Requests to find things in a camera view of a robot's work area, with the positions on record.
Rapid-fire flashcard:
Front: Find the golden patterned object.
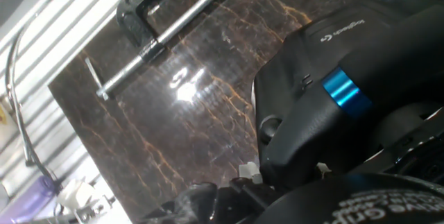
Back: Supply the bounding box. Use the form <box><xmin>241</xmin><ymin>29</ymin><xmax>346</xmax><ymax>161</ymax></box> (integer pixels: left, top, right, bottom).
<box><xmin>0</xmin><ymin>102</ymin><xmax>8</xmax><ymax>128</ymax></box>

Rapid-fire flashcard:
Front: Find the white plastic connector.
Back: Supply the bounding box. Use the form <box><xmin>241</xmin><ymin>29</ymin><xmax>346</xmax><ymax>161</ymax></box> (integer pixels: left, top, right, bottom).
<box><xmin>57</xmin><ymin>178</ymin><xmax>102</xmax><ymax>212</ymax></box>

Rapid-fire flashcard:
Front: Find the dark brown marble mat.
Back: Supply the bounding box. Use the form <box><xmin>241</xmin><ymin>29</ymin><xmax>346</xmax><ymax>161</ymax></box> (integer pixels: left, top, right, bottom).
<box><xmin>47</xmin><ymin>0</ymin><xmax>444</xmax><ymax>218</ymax></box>

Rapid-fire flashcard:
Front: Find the black C-clamp with steel screw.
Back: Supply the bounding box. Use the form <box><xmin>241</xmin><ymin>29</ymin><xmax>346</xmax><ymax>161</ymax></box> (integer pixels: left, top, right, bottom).
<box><xmin>85</xmin><ymin>0</ymin><xmax>235</xmax><ymax>101</ymax></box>

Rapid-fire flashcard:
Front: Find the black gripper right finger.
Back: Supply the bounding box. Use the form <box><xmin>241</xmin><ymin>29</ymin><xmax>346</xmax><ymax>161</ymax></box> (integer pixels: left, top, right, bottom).
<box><xmin>315</xmin><ymin>162</ymin><xmax>333</xmax><ymax>180</ymax></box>

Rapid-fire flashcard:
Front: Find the black racing steering wheel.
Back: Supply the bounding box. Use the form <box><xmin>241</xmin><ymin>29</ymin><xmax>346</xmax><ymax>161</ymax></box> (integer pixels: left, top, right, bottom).
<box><xmin>251</xmin><ymin>0</ymin><xmax>444</xmax><ymax>192</ymax></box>

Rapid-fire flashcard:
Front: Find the thin dark cable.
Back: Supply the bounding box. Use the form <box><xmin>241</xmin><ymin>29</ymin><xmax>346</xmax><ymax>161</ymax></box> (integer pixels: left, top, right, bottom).
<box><xmin>5</xmin><ymin>33</ymin><xmax>64</xmax><ymax>191</ymax></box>

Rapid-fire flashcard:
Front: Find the purple translucent object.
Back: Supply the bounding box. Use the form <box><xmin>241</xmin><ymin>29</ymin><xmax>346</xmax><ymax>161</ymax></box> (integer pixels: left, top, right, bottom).
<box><xmin>0</xmin><ymin>175</ymin><xmax>60</xmax><ymax>224</ymax></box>

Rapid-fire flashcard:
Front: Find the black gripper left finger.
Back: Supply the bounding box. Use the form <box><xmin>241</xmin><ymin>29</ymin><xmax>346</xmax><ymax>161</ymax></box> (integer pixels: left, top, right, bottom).
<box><xmin>138</xmin><ymin>161</ymin><xmax>279</xmax><ymax>224</ymax></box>

